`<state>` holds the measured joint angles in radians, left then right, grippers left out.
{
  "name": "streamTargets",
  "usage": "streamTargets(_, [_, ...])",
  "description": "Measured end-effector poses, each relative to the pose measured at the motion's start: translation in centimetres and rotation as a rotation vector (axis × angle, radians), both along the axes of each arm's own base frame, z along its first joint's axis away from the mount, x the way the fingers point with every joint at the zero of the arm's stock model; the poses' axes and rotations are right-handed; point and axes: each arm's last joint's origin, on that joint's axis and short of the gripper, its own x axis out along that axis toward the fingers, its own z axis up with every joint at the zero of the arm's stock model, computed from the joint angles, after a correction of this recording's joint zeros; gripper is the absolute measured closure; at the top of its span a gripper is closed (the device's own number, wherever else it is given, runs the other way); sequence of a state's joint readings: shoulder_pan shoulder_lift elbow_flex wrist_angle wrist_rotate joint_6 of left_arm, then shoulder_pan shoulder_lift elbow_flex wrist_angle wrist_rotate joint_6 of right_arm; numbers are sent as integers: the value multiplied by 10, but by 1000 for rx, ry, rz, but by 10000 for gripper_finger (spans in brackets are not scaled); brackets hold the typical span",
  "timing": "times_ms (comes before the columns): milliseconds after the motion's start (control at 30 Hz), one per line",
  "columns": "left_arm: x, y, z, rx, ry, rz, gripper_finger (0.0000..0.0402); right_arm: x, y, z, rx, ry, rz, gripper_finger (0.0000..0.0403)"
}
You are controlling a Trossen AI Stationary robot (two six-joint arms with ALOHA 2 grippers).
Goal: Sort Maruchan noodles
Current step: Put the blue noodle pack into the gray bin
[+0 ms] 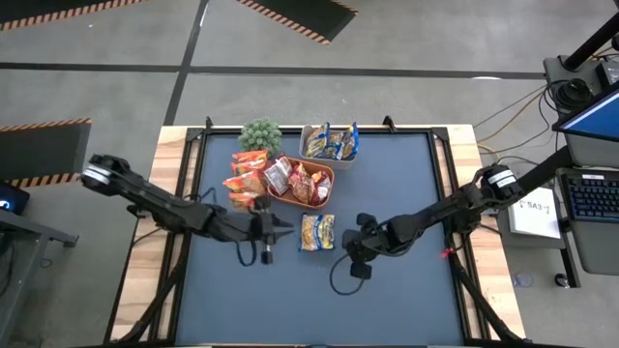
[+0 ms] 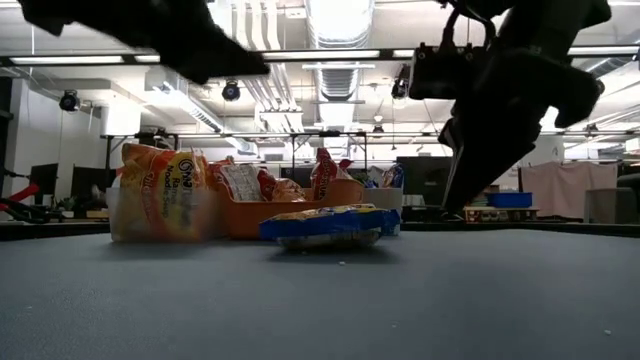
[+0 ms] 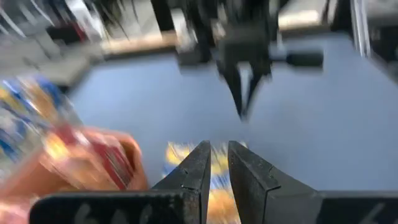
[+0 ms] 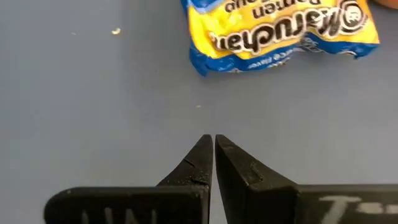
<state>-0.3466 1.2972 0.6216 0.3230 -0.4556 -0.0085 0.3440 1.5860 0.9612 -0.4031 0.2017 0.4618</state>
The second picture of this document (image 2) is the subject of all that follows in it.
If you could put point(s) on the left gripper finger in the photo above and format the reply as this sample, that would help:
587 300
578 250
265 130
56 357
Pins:
225 60

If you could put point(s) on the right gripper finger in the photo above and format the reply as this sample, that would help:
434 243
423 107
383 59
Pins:
580 95
480 160

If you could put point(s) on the blue Maruchan noodle pack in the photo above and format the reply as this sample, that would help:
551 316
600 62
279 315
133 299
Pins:
395 176
325 225
375 179

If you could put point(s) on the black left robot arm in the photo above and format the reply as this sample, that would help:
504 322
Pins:
45 12

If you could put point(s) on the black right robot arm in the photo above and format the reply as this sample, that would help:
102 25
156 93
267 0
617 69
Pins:
550 20

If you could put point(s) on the black ceiling spotlight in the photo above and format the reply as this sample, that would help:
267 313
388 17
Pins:
69 100
230 90

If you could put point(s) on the blue plastic crate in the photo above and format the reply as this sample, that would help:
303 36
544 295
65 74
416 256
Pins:
510 199

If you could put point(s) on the black computer monitor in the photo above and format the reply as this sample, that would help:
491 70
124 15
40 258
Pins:
87 185
425 182
42 180

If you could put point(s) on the white cylindrical column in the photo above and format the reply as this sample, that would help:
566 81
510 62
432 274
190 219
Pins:
552 152

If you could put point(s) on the pink cloth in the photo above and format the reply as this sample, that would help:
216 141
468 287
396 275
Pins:
565 187

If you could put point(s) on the white plastic bin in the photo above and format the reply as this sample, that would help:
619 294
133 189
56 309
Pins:
382 196

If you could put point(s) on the grey storage box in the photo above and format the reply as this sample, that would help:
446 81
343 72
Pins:
605 202

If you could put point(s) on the small green background plant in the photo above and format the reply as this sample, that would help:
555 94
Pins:
361 178

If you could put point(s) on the orange plastic bin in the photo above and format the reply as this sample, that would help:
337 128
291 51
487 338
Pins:
250 220

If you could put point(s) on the clear plastic bin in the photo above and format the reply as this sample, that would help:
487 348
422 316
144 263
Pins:
114 222

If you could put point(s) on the blue-grey table mat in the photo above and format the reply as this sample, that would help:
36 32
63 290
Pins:
150 310

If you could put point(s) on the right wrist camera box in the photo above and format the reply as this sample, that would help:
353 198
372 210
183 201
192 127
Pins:
452 72

